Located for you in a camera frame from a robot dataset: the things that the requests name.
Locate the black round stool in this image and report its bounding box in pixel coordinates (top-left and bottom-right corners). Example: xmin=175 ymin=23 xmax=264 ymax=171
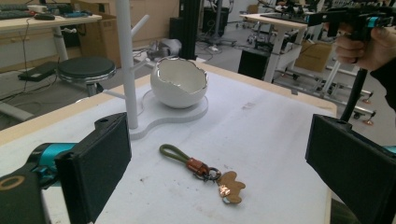
xmin=56 ymin=56 xmax=117 ymax=97

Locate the black cable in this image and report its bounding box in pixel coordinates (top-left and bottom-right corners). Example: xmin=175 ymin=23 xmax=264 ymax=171
xmin=339 ymin=68 xmax=369 ymax=123

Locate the white branched stand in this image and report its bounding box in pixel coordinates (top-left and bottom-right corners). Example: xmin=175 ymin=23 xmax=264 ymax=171
xmin=102 ymin=0 xmax=209 ymax=141

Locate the dark keyboard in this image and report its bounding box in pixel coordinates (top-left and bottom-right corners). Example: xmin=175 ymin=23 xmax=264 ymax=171
xmin=0 ymin=8 xmax=34 ymax=21

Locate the black metal column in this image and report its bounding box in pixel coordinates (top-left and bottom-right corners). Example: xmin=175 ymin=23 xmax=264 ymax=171
xmin=178 ymin=0 xmax=202 ymax=61

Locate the black box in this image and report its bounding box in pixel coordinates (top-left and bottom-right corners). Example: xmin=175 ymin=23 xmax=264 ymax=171
xmin=237 ymin=48 xmax=272 ymax=81

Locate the keychain with green loop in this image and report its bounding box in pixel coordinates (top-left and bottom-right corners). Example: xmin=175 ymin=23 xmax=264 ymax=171
xmin=159 ymin=143 xmax=247 ymax=205

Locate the large cardboard box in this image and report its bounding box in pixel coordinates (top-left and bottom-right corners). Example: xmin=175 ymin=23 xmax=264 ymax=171
xmin=70 ymin=12 xmax=122 ymax=68

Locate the flat black device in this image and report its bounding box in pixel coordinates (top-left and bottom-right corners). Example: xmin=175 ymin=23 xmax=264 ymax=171
xmin=17 ymin=61 xmax=59 ymax=83

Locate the small cardboard box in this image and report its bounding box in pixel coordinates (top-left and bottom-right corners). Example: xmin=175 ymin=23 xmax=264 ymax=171
xmin=294 ymin=39 xmax=333 ymax=74

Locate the white eggshell-shaped bowl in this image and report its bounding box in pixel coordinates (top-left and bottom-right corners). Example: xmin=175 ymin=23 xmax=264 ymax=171
xmin=149 ymin=56 xmax=209 ymax=109

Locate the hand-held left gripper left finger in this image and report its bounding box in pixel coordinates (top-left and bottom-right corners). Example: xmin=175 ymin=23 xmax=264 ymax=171
xmin=55 ymin=112 xmax=133 ymax=224

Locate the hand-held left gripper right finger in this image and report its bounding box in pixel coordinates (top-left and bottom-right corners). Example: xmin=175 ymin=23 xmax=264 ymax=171
xmin=304 ymin=113 xmax=396 ymax=224

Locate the grey bundle on floor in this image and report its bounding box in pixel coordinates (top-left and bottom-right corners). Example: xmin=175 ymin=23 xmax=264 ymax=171
xmin=146 ymin=38 xmax=183 ymax=62

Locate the white desk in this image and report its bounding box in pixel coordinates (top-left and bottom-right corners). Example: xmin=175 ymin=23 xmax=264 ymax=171
xmin=0 ymin=13 xmax=104 ymax=63

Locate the white work table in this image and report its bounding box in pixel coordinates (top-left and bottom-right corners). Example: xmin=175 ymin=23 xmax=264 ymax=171
xmin=239 ymin=12 xmax=310 ymax=84

